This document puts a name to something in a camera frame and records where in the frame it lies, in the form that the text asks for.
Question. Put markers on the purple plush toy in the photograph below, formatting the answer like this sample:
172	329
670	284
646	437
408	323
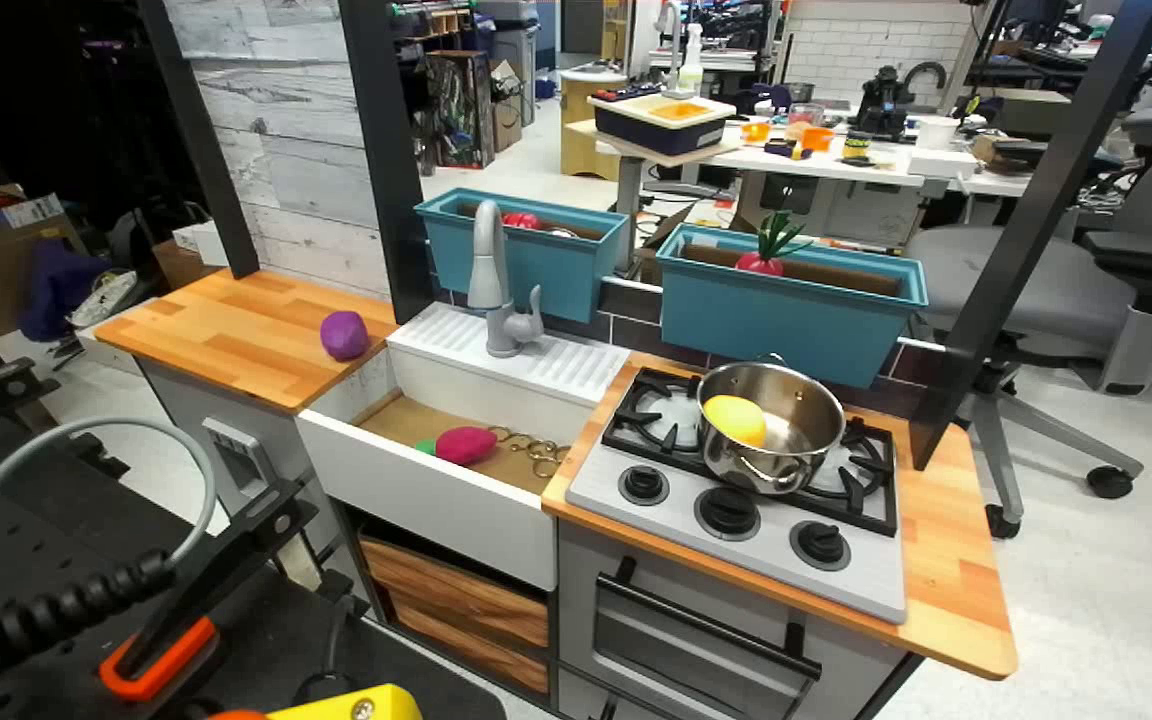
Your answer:
347	335

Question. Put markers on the white toy sink basin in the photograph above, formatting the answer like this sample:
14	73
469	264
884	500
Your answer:
372	437

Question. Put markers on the wooden drawer under sink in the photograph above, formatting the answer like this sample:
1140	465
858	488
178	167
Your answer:
477	617

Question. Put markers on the grey toy faucet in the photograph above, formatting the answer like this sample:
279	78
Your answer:
489	294

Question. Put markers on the left teal planter box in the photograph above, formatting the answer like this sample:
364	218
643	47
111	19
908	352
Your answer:
565	255

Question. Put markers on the teal planter box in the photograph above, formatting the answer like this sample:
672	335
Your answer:
829	312
565	255

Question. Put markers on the pink plush toy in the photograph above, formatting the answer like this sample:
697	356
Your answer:
466	444

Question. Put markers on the yellow lemon toy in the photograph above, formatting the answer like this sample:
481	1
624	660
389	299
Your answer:
737	422

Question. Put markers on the steel cooking pot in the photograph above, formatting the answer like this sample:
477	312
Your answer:
805	422

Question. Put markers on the black tray on table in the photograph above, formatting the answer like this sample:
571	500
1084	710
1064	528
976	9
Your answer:
667	124

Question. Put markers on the right teal planter box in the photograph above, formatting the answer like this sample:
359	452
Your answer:
829	312

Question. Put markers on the grey toy oven door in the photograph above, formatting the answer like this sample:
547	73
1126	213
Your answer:
653	642

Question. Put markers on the grey toy stove top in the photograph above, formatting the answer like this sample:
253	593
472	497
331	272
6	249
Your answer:
839	539

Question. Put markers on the grey cabinet door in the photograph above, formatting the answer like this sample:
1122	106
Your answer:
251	444

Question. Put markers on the yellow tool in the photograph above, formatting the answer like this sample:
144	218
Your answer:
382	700

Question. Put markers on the grey wood backsplash panel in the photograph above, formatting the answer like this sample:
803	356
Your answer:
302	142

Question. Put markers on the white table in background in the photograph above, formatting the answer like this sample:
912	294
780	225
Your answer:
889	167

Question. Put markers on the grey office chair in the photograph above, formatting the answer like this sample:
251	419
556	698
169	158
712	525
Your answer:
1084	304

